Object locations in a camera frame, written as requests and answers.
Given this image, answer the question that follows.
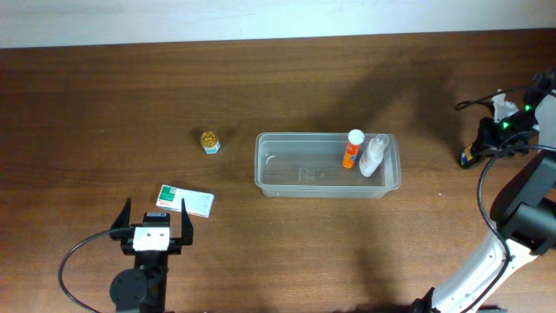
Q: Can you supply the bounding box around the clear plastic container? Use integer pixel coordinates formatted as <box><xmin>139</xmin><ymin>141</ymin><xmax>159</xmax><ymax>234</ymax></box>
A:
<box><xmin>255</xmin><ymin>132</ymin><xmax>401</xmax><ymax>198</ymax></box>

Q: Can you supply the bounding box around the orange tablet tube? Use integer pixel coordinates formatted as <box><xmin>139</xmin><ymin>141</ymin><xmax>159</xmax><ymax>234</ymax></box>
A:
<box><xmin>342</xmin><ymin>130</ymin><xmax>365</xmax><ymax>169</ymax></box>

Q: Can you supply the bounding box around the small gold-lidded balm jar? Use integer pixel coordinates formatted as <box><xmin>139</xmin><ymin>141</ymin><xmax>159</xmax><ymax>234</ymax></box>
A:
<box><xmin>200</xmin><ymin>131</ymin><xmax>221</xmax><ymax>154</ymax></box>

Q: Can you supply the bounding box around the white green medicine box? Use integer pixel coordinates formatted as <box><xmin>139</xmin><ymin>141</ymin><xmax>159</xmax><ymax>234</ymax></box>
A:
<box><xmin>156</xmin><ymin>184</ymin><xmax>215</xmax><ymax>218</ymax></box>

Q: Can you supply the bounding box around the dark brown medicine bottle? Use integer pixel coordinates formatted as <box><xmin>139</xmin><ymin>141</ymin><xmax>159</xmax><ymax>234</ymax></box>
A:
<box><xmin>460</xmin><ymin>144</ymin><xmax>481</xmax><ymax>170</ymax></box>

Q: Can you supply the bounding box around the white spray bottle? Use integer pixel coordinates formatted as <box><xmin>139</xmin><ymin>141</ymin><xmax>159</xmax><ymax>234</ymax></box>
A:
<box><xmin>359</xmin><ymin>134</ymin><xmax>389</xmax><ymax>177</ymax></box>

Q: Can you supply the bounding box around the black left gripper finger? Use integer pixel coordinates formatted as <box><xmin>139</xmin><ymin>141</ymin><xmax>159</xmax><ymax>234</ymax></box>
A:
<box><xmin>180</xmin><ymin>198</ymin><xmax>194</xmax><ymax>246</ymax></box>
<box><xmin>109</xmin><ymin>197</ymin><xmax>131</xmax><ymax>240</ymax></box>

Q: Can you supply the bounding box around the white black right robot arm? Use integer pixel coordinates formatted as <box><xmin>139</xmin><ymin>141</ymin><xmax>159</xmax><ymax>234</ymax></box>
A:
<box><xmin>408</xmin><ymin>69</ymin><xmax>555</xmax><ymax>313</ymax></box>

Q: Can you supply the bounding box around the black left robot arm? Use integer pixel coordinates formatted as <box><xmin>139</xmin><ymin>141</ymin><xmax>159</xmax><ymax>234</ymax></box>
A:
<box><xmin>109</xmin><ymin>199</ymin><xmax>194</xmax><ymax>312</ymax></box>

